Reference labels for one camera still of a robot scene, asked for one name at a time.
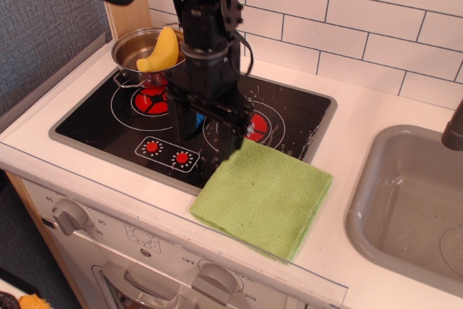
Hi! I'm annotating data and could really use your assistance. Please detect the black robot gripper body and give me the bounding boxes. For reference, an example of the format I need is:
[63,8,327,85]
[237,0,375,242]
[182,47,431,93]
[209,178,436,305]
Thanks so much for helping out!
[166,54,251,138]

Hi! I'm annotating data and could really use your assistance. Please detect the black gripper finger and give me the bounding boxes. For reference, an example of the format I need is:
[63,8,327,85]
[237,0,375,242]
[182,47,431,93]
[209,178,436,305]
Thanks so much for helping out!
[169,101,198,140]
[218,123,243,160]

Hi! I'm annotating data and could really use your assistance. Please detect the green microfiber cloth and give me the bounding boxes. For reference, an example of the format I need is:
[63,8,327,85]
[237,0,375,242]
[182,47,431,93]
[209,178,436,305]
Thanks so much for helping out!
[190,140,333,261]

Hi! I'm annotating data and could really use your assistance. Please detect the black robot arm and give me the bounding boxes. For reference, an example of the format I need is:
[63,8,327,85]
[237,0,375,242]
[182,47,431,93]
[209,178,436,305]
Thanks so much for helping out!
[166,0,252,160]

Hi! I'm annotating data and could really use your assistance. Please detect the right red stove knob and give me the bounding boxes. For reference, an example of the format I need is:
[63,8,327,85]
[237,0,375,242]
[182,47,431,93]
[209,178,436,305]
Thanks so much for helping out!
[175,152,190,165]

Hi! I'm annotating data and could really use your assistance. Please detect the red stove knob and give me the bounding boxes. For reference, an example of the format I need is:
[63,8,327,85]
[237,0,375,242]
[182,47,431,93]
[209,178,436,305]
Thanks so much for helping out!
[145,141,159,153]
[175,152,190,165]

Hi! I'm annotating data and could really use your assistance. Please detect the left red stove knob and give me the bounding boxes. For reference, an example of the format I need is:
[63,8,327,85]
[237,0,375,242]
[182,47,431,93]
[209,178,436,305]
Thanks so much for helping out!
[145,141,159,153]

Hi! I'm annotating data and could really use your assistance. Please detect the black toy stove top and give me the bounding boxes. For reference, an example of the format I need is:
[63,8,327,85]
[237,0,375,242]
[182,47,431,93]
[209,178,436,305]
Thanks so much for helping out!
[49,71,337,195]

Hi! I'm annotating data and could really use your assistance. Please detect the yellow toy banana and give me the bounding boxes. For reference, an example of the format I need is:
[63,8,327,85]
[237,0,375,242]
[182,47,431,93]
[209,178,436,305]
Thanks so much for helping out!
[136,27,179,72]

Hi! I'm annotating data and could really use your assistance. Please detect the small steel pot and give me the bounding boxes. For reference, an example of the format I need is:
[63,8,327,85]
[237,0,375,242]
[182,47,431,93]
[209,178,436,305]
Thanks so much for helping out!
[111,27,168,88]

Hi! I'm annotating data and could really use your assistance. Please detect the right grey oven knob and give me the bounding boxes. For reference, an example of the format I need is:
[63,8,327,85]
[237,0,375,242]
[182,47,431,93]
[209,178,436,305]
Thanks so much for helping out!
[191,263,238,306]

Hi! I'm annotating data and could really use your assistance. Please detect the grey oven knob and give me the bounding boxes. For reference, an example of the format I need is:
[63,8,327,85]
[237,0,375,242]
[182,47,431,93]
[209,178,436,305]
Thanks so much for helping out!
[52,199,89,236]
[191,263,238,306]

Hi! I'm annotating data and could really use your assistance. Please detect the left grey oven knob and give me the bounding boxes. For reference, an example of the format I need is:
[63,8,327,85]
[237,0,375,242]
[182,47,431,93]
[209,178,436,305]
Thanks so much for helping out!
[52,199,89,236]

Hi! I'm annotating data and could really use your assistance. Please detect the white toy oven front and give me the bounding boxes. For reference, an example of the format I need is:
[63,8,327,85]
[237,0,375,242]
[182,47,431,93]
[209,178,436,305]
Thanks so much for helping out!
[23,180,347,308]

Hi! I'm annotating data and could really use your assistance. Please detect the grey plastic sink basin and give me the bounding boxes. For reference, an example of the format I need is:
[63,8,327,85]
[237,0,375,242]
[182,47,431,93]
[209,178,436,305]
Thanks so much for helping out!
[346,124,462,297]

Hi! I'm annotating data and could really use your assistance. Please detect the grey faucet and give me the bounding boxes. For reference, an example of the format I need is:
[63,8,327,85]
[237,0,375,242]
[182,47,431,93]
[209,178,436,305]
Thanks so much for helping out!
[441,101,463,151]

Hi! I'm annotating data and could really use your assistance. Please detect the yellow plush object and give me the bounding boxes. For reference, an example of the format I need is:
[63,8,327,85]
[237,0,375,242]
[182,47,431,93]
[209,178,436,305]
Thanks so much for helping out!
[18,294,51,309]

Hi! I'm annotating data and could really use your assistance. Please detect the blue handled toy fork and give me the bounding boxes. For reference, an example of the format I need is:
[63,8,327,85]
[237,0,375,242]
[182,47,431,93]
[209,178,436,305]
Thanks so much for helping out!
[195,113,205,130]

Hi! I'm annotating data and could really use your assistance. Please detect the wooden side post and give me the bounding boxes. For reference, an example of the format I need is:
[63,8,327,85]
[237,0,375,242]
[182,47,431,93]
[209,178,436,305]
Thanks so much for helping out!
[105,0,152,40]

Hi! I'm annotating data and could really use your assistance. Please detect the grey oven door handle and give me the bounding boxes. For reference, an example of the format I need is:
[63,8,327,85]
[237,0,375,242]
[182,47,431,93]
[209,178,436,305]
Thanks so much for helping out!
[101,262,199,308]

